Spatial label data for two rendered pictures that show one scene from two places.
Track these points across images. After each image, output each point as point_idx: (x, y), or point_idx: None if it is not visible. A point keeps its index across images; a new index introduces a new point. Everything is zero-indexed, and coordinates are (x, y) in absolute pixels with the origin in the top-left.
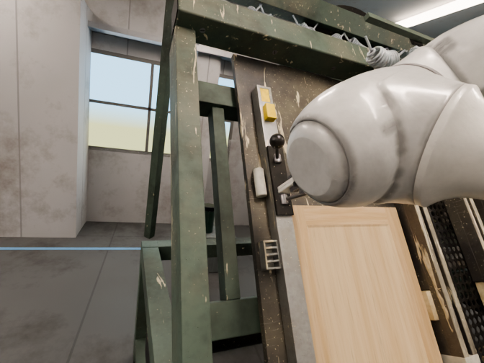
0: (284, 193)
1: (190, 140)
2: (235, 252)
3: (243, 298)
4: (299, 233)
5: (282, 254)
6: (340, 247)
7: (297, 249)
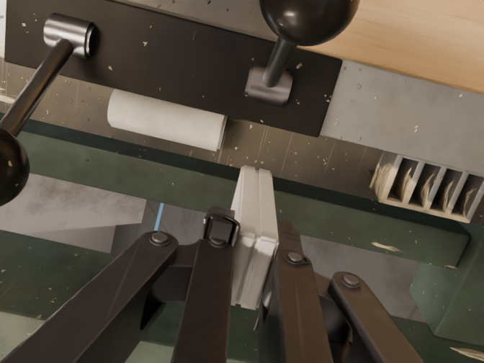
0: (240, 70)
1: (6, 341)
2: (356, 212)
3: (477, 235)
4: (414, 28)
5: (459, 163)
6: None
7: (473, 96)
